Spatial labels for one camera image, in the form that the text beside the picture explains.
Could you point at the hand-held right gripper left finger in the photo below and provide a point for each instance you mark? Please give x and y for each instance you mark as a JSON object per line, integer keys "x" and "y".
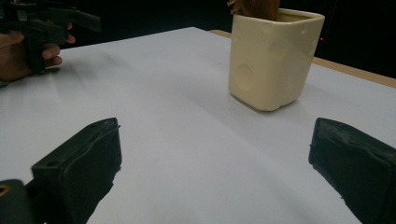
{"x": 82, "y": 168}

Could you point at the cream square ceramic cup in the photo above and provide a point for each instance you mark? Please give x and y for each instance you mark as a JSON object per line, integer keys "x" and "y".
{"x": 271, "y": 62}

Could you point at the wooden paddle hairbrush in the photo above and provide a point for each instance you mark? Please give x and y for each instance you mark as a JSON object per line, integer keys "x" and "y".
{"x": 258, "y": 7}

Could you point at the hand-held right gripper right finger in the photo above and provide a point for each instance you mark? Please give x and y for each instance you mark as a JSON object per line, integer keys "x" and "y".
{"x": 358, "y": 161}

